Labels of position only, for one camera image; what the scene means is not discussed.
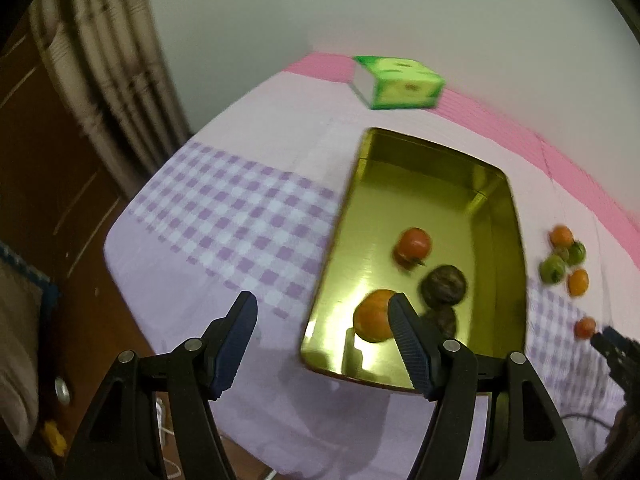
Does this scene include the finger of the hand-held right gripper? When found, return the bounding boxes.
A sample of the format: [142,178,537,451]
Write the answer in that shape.
[590,326,640,403]

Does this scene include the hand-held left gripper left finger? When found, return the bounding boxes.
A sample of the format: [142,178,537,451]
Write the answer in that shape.
[65,291,259,480]

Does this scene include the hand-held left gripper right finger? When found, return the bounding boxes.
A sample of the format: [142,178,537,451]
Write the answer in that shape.
[388,293,583,480]

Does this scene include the large orange mandarin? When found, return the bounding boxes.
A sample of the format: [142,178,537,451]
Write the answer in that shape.
[353,289,398,343]

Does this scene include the light green lime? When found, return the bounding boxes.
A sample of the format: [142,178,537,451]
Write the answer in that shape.
[539,255,568,286]

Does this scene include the gold metal tray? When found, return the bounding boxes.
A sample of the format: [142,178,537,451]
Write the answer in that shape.
[300,127,530,391]

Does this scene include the dark wrinkled passion fruit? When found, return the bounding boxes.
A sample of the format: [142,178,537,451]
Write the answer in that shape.
[420,265,469,307]
[422,306,458,341]

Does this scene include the small yellow object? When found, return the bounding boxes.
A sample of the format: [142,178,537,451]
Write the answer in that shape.
[42,421,67,457]

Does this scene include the blue-edged floor mat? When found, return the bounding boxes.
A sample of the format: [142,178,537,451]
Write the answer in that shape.
[0,242,61,321]

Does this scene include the green tissue pack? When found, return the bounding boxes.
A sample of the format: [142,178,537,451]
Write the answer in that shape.
[352,55,446,111]

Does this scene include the beige patterned curtain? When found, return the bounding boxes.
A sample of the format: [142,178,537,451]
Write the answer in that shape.
[30,0,191,186]

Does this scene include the black cable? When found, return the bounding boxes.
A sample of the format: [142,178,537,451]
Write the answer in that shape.
[560,412,613,431]

